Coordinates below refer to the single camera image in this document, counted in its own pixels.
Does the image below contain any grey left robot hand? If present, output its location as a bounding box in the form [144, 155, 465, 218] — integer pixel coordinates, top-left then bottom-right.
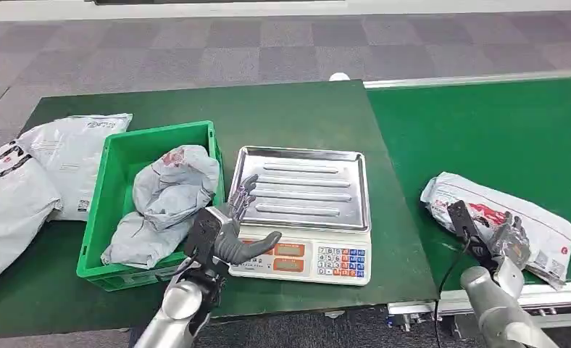
[213, 173, 283, 267]

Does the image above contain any white scale with steel tray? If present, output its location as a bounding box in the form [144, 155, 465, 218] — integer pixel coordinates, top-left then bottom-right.
[228, 145, 373, 288]

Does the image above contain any white parcel bag small label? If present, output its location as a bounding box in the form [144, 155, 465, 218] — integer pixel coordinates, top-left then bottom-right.
[18, 113, 134, 223]

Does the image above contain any green conveyor belt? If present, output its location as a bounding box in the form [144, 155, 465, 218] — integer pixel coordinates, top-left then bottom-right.
[365, 76, 571, 292]

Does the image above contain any grey parcel red print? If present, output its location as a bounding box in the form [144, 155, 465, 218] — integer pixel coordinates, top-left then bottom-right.
[132, 144, 221, 233]

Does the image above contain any dark left wrist camera box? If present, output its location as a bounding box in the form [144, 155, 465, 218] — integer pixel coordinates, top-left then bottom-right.
[183, 206, 229, 278]

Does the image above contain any dark right wrist camera box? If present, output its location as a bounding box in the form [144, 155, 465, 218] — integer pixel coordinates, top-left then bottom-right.
[446, 200, 496, 270]

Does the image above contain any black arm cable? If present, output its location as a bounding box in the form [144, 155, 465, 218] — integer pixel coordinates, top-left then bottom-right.
[156, 261, 195, 285]
[433, 239, 475, 348]

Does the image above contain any white parcel bag black print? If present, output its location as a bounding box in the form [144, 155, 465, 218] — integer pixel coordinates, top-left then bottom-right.
[0, 140, 64, 295]

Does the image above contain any white parcel bag red print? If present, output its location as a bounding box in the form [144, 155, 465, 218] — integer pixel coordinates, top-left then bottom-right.
[420, 172, 571, 292]

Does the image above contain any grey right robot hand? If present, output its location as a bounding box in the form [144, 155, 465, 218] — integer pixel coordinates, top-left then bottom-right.
[487, 211, 532, 271]

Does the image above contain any long grey parcel bag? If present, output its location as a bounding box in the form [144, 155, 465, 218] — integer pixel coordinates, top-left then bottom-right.
[100, 211, 191, 270]

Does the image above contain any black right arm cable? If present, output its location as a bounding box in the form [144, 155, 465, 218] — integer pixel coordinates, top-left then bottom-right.
[433, 239, 475, 348]

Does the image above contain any aluminium conveyor frame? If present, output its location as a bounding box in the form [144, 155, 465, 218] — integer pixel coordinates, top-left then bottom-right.
[362, 68, 571, 334]

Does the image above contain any green plastic crate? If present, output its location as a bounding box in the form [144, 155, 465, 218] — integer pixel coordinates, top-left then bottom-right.
[76, 120, 227, 293]

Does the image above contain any dark wrist camera box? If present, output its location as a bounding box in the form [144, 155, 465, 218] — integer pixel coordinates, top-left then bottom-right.
[446, 200, 496, 270]
[183, 206, 229, 278]

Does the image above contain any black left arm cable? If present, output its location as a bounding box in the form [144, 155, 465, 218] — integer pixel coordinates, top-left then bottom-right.
[156, 261, 195, 285]

